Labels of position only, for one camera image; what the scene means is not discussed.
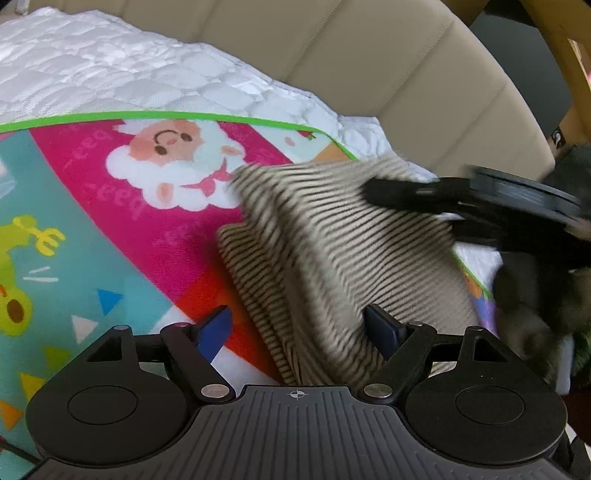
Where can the wooden chair frame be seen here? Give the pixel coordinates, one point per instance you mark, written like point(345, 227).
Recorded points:
point(565, 27)

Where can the beige striped knit garment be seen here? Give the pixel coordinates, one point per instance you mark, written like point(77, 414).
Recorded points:
point(310, 254)

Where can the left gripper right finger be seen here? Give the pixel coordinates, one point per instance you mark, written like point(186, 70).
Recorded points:
point(406, 350)

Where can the colourful cartoon play mat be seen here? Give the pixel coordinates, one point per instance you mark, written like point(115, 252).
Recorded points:
point(112, 220)

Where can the white quilted mattress cover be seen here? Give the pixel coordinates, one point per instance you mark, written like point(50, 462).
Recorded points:
point(53, 63)

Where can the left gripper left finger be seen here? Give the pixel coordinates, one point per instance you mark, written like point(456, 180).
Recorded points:
point(190, 349)

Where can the dark gloved right hand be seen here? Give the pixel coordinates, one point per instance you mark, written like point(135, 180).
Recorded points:
point(538, 305)

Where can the beige padded headboard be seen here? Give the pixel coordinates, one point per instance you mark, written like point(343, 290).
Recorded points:
point(441, 97)

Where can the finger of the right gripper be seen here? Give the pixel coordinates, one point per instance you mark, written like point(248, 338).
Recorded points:
point(403, 195)

